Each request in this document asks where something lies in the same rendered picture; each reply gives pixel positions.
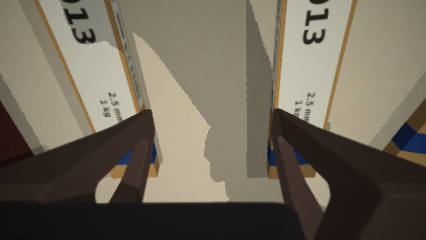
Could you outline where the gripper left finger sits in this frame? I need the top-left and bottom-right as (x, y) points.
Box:
(0, 109), (155, 204)

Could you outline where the dark red low platform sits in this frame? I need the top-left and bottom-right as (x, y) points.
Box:
(0, 101), (34, 168)

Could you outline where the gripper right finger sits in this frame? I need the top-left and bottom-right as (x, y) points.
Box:
(271, 108), (426, 240)

